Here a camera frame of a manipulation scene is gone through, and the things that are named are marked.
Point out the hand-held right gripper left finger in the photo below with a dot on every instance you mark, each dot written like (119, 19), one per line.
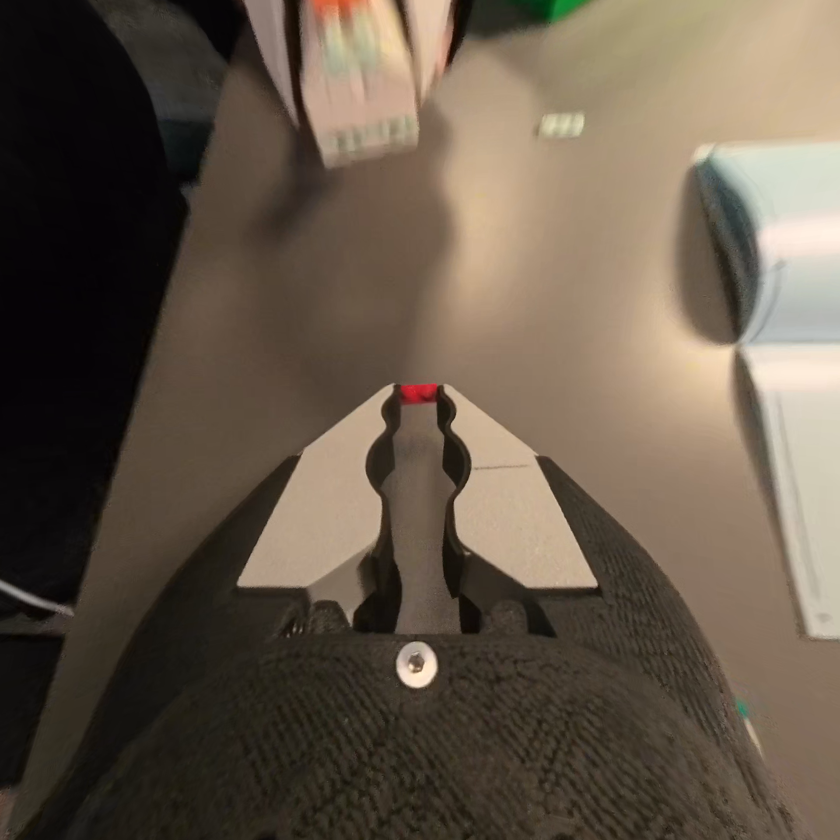
(315, 518)

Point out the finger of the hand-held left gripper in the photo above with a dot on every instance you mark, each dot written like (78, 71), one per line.
(279, 46)
(430, 39)

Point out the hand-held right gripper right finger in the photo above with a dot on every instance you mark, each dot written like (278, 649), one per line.
(518, 525)

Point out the white lego model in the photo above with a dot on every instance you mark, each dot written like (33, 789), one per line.
(361, 98)

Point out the small red lego piece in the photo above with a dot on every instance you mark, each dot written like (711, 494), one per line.
(418, 394)

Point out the light green lego plate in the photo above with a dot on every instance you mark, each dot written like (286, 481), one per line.
(561, 126)

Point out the green plastic bin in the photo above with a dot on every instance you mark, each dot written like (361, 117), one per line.
(558, 8)

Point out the open light blue instruction booklet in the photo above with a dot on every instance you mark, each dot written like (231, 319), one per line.
(800, 262)

